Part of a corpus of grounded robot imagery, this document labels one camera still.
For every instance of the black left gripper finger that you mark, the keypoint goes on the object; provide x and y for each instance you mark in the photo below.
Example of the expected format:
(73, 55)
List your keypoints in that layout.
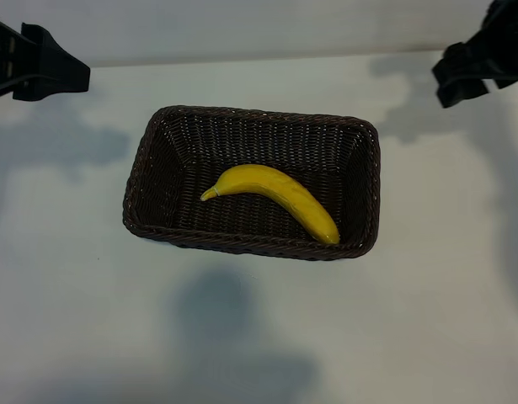
(56, 76)
(1, 59)

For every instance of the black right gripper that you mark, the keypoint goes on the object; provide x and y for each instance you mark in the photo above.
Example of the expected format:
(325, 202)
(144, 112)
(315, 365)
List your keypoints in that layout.
(509, 42)

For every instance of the dark brown wicker basket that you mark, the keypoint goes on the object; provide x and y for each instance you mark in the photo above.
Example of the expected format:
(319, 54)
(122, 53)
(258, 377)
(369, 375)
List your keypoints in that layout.
(250, 139)

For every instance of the yellow banana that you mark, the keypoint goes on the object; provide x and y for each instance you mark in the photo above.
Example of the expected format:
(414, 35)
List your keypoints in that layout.
(275, 185)

